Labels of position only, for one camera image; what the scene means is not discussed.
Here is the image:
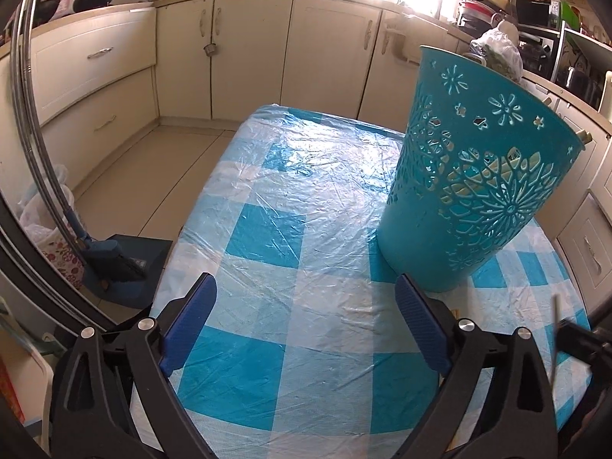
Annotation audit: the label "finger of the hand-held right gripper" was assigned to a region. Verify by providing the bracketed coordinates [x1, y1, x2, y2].
[557, 318, 607, 379]

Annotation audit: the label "blue white checked tablecloth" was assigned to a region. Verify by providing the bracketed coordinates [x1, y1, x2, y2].
[129, 103, 594, 459]

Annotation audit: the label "blue dustpan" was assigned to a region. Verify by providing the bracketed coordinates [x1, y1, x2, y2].
[83, 233, 174, 310]

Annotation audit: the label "white countertop shelf rack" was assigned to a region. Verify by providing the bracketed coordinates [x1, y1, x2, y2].
[553, 23, 612, 121]

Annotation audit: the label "floral plastic bag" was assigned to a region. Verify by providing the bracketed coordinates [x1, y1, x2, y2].
[18, 164, 88, 291]

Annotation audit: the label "black microwave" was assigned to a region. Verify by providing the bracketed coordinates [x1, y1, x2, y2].
[515, 0, 560, 28]

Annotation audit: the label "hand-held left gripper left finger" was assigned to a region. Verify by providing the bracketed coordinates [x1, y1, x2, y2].
[50, 272, 219, 459]

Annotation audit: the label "black frying pan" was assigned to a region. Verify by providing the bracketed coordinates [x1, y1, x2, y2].
[33, 0, 63, 26]

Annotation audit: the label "cream kitchen base cabinets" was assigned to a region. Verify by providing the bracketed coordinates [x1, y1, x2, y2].
[0, 0, 462, 185]

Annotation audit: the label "teal perforated plastic basket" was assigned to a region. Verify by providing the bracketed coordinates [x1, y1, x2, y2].
[377, 45, 586, 294]

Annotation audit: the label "black toaster oven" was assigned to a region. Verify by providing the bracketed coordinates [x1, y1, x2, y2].
[518, 33, 558, 76]

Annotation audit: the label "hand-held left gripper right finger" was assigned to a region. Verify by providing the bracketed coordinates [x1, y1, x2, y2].
[394, 273, 559, 459]

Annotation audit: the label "clear plastic bag of greens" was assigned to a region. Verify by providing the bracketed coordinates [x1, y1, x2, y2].
[469, 21, 525, 83]

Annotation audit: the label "cream drawer cabinet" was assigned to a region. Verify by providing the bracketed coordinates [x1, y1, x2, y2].
[521, 71, 612, 308]

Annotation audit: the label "long-handled broom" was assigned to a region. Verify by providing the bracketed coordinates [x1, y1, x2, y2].
[61, 202, 150, 284]

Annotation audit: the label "stack of pots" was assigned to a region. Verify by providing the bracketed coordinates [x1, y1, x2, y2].
[456, 0, 510, 28]

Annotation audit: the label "white hanging bag holder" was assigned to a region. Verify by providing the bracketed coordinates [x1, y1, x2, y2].
[381, 18, 424, 64]

